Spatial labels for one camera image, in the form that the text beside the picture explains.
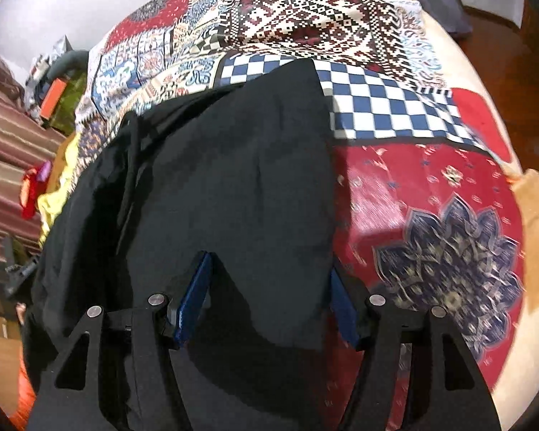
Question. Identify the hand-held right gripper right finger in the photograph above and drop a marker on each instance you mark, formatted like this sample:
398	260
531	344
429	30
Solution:
343	312

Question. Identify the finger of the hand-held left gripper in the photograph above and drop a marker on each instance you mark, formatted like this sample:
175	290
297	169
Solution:
20	274

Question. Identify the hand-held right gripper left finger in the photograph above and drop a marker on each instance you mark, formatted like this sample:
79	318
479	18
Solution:
193	298

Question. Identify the black zip hoodie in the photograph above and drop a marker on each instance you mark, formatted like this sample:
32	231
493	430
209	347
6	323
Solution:
229	166

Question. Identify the pile of clothes and papers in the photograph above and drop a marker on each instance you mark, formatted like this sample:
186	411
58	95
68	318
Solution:
45	60

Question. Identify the red plush toy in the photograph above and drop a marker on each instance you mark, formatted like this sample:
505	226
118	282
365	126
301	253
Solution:
29	191

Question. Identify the yellow cloth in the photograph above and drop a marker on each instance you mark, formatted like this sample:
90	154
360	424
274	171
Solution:
58	188

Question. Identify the striped red beige curtain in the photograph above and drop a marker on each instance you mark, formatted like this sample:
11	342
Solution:
4	143

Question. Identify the patchwork printed blanket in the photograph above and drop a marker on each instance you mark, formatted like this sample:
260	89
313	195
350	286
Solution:
431	188

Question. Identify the green patterned cloth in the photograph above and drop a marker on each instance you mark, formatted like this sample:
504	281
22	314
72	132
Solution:
69	107

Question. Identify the orange box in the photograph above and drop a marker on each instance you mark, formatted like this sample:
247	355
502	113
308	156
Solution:
54	96

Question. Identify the dark grey cushion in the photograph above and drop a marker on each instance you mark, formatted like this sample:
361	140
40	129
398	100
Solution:
69	60

